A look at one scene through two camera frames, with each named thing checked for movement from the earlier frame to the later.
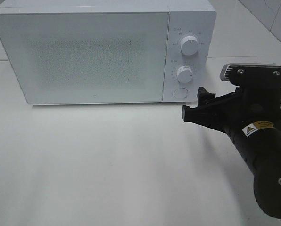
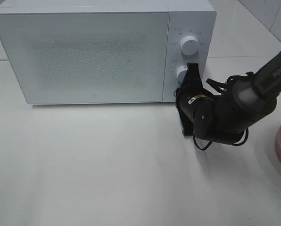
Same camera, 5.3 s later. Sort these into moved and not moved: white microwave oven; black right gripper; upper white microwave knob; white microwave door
Moved: black right gripper
Not moved: upper white microwave knob; white microwave oven; white microwave door
